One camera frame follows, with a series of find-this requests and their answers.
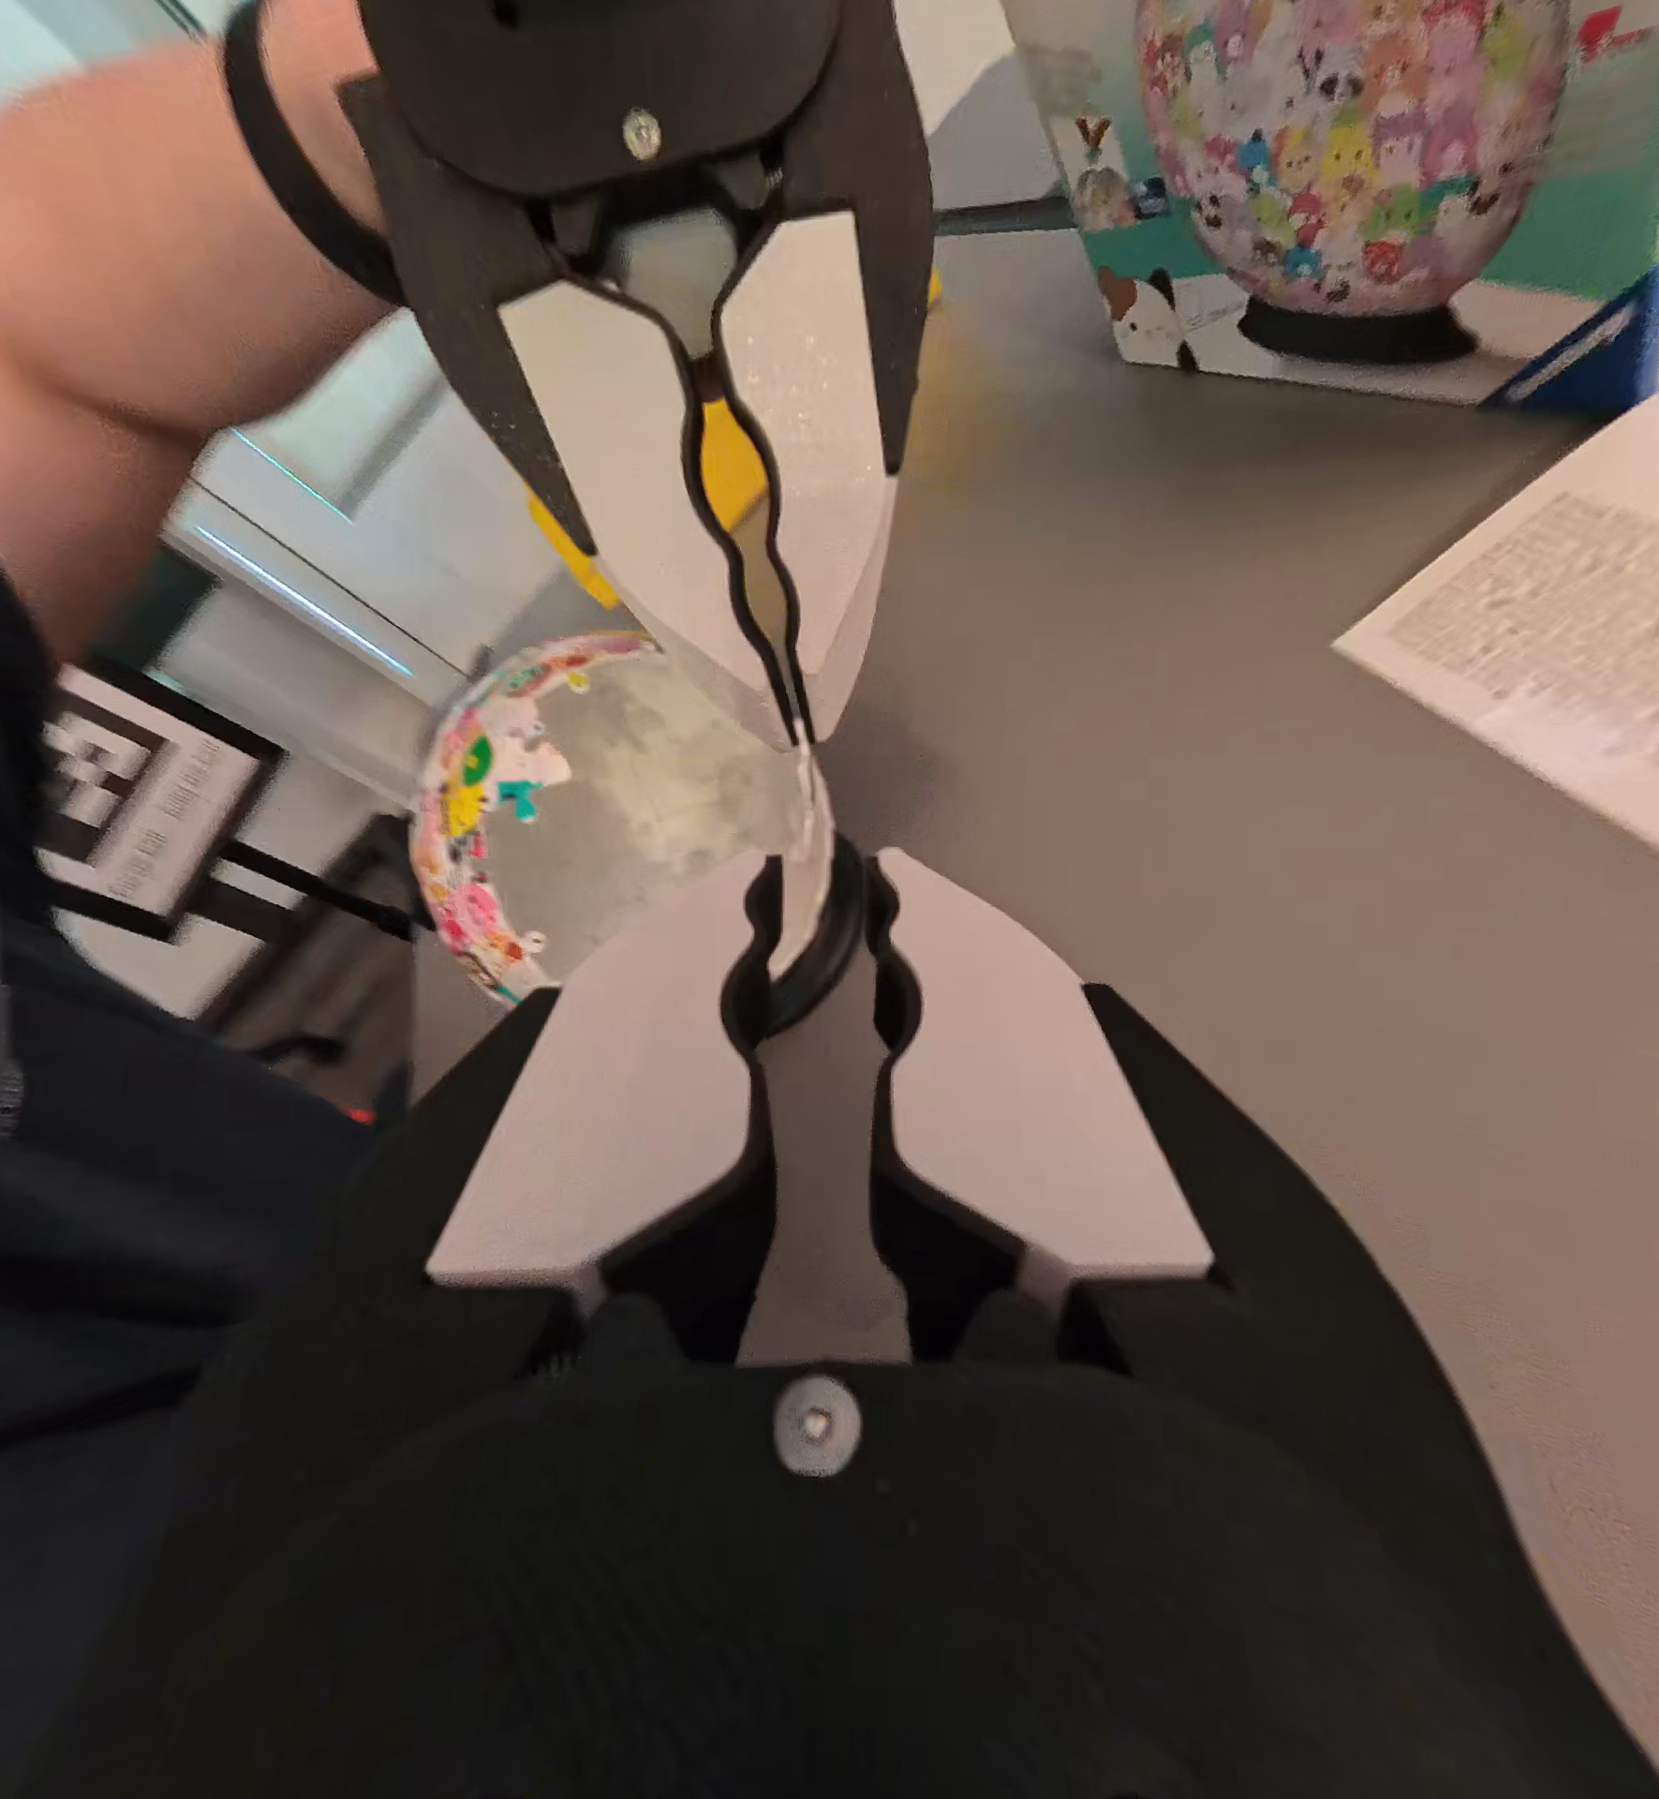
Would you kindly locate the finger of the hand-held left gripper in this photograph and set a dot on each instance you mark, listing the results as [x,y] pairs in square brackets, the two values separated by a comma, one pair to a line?
[617,452]
[830,421]

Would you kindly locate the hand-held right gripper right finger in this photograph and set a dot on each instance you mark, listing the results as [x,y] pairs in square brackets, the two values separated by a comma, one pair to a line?
[1041,1125]

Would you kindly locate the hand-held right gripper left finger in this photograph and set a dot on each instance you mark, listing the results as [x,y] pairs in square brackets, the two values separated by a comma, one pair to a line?
[605,1125]

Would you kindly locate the colourful cartoon puzzle ball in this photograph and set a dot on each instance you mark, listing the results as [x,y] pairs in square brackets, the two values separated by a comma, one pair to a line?
[633,815]

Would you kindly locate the person's left forearm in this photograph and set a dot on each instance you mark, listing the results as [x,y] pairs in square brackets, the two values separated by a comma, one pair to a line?
[112,282]

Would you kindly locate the black round ball stand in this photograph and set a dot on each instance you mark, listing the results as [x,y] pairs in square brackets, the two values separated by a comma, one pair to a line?
[843,941]

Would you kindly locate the puzzle ball box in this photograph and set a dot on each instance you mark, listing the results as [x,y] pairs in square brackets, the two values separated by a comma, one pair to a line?
[1334,142]

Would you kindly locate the yellow plastic bin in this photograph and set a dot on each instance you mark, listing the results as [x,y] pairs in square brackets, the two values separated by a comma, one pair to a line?
[729,464]

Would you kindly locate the person's dark trousers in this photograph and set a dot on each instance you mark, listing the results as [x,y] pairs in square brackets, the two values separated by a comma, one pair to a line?
[141,1125]

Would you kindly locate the printed marker sign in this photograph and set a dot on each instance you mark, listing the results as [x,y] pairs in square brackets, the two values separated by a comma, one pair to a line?
[154,802]

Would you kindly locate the white instruction leaflet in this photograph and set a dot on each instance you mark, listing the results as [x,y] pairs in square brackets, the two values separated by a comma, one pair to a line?
[1546,634]

